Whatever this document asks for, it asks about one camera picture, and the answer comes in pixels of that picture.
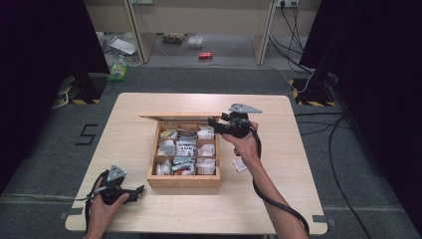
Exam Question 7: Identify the white wall socket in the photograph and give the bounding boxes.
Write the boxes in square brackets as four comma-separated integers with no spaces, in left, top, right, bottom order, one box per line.
[275,0,300,9]

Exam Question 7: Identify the person's right hand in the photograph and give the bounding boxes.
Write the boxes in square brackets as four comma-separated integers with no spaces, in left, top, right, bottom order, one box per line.
[221,120,262,164]

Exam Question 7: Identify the group of small sachets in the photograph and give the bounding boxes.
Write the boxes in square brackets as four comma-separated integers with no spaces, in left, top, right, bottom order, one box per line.
[155,124,217,176]

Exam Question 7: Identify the beige desk frame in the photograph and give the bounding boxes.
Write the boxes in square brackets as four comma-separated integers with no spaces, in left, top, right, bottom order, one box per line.
[83,0,323,67]

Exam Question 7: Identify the right hand-held gripper black cable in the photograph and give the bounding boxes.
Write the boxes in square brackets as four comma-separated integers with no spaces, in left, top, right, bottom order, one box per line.
[249,125,311,237]

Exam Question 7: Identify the brown cardboard rolls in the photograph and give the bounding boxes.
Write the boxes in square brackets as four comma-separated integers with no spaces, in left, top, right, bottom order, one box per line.
[161,32,186,45]

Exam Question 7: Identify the black curtain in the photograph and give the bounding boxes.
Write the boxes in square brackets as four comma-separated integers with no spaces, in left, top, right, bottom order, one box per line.
[0,0,110,195]
[299,0,422,230]

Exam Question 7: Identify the person's left hand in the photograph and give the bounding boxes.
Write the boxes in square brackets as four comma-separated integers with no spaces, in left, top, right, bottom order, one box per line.
[87,190,130,235]

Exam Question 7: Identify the white flat sheet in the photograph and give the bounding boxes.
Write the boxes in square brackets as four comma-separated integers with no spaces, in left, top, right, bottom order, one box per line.
[108,36,138,57]

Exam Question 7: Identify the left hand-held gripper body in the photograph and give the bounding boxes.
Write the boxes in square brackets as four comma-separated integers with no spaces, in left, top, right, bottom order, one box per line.
[99,164,134,206]

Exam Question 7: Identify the single white paper packet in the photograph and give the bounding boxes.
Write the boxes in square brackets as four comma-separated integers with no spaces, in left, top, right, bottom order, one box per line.
[232,156,249,173]

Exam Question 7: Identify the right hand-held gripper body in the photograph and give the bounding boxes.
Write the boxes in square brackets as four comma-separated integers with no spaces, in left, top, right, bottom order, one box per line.
[220,103,264,139]

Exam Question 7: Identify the wooden compartment box with lid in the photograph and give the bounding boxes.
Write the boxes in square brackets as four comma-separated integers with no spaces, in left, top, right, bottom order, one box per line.
[138,112,223,190]

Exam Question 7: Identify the green plastic bag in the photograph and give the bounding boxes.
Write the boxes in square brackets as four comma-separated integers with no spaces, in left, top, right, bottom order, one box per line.
[105,55,129,83]

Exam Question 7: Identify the hand-held gripper black cable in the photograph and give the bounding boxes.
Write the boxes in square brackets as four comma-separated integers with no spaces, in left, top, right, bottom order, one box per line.
[249,125,311,237]
[84,169,111,235]

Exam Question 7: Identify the striped black stand base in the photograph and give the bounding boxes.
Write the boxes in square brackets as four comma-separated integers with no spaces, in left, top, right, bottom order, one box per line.
[288,77,338,108]
[52,72,107,111]

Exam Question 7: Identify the black cables at wall socket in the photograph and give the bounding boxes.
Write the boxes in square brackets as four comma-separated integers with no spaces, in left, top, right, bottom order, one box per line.
[268,2,316,75]

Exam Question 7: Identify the clear plastic container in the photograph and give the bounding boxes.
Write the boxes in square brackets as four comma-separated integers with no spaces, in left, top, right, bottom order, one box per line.
[186,35,207,51]

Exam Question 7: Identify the black floor cables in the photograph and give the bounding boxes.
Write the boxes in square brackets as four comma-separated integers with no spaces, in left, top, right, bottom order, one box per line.
[294,111,374,239]

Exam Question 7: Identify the left hand-held gripper black cable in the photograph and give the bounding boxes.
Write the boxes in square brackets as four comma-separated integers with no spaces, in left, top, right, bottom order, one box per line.
[84,169,111,235]

